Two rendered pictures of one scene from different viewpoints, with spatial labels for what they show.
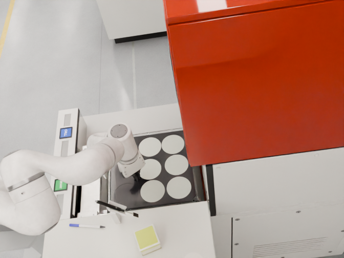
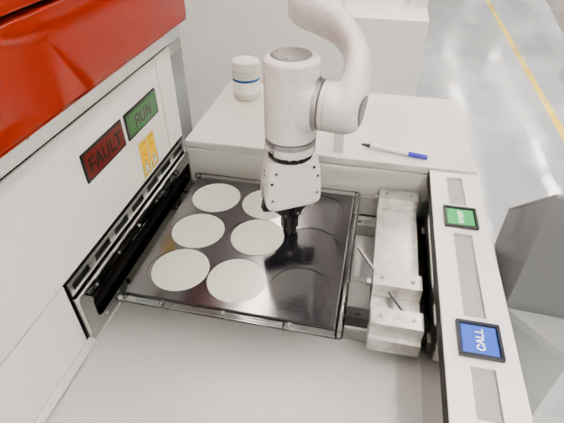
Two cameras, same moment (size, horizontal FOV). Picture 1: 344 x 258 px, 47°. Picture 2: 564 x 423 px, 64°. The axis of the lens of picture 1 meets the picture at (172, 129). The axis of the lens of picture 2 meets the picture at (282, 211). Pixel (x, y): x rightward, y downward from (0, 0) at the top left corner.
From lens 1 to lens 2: 1.73 m
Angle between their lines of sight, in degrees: 88
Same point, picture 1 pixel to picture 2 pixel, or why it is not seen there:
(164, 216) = (261, 138)
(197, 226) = (218, 122)
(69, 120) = (478, 393)
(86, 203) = (404, 227)
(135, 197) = not seen: hidden behind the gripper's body
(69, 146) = (456, 295)
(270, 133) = not seen: outside the picture
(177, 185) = (216, 201)
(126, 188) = (316, 218)
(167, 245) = not seen: hidden behind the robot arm
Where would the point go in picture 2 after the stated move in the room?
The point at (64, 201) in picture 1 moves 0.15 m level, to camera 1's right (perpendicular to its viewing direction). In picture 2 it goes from (446, 192) to (366, 186)
